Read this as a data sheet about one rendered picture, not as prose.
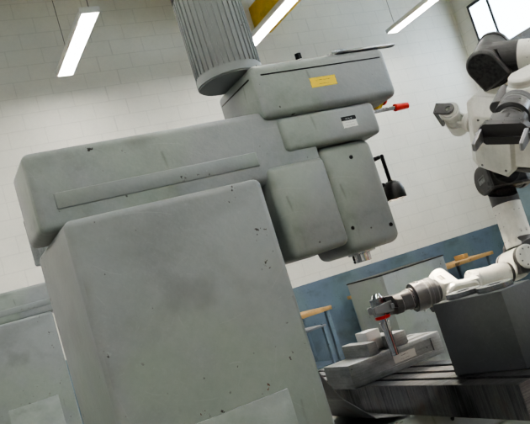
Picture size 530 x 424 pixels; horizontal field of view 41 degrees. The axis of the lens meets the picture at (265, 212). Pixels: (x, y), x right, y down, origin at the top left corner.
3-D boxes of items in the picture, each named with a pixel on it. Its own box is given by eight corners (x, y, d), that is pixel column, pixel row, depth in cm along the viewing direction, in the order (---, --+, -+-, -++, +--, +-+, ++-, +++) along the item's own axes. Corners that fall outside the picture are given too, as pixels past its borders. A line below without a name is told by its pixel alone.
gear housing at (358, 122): (341, 156, 231) (332, 127, 232) (383, 131, 210) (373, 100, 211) (252, 175, 216) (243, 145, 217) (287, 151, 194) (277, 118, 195)
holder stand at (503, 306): (484, 361, 186) (459, 288, 188) (556, 353, 169) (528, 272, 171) (455, 375, 179) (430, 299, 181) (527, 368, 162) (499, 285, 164)
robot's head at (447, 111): (469, 113, 224) (446, 113, 229) (459, 99, 218) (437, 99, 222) (463, 130, 222) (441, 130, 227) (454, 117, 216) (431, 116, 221)
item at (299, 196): (310, 257, 218) (286, 177, 221) (352, 242, 196) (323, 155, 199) (257, 272, 209) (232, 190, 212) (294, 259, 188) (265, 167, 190)
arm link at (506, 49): (527, 59, 206) (479, 64, 213) (523, 30, 201) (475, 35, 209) (518, 76, 198) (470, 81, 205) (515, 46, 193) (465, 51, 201)
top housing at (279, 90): (354, 123, 237) (340, 78, 239) (400, 94, 214) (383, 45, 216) (230, 148, 216) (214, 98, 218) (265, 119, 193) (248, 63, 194)
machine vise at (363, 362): (416, 354, 233) (406, 322, 234) (445, 352, 219) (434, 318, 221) (329, 389, 217) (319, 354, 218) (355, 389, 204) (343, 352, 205)
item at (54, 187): (291, 188, 219) (272, 129, 221) (326, 168, 199) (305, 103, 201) (30, 251, 183) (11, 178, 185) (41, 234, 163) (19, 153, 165)
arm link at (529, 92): (537, 132, 173) (547, 110, 180) (532, 92, 168) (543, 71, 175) (490, 133, 179) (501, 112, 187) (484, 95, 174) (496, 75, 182)
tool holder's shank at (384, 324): (384, 319, 207) (396, 355, 206) (390, 316, 209) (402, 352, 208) (376, 320, 209) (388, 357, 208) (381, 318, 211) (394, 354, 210)
